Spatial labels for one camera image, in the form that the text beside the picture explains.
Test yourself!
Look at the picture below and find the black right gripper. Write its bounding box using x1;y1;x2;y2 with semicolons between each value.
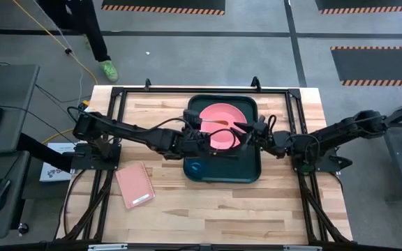
233;119;276;153

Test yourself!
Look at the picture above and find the person leg green shoe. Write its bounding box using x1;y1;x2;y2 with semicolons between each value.
37;0;120;83

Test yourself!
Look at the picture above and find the yellow cable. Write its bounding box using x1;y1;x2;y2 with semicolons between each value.
11;0;99;144

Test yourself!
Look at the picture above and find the black mat hazard striped edge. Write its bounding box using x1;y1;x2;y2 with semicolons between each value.
330;45;402;87
100;0;227;16
313;0;402;15

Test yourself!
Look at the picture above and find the pink round plate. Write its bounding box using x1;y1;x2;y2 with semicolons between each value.
198;102;248;151

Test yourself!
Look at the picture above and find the black aluminium table frame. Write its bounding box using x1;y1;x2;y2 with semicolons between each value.
56;86;354;251

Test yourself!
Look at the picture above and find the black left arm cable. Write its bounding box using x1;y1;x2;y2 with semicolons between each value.
66;105;192;136

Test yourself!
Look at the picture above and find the pink spiral notebook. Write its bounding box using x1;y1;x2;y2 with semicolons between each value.
114;160;156;211

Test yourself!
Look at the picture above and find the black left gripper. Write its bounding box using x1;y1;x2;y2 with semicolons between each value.
181;126;241;160

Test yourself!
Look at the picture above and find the translucent teal plastic cup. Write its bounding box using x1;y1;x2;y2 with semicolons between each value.
188;160;206;177

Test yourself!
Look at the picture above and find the white box with logo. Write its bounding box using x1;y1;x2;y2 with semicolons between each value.
39;142;77;183

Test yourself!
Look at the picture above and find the dark green plastic tray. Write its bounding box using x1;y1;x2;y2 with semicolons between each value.
183;94;262;184

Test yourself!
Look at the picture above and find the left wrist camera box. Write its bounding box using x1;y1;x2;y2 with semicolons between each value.
182;109;203;130

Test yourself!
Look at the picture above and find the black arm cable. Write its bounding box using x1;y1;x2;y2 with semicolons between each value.
289;133;322;165
66;105;192;136

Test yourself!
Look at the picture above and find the black slanted bar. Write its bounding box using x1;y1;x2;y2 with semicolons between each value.
17;132;75;174

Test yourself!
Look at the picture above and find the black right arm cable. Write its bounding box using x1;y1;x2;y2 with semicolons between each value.
289;133;322;165

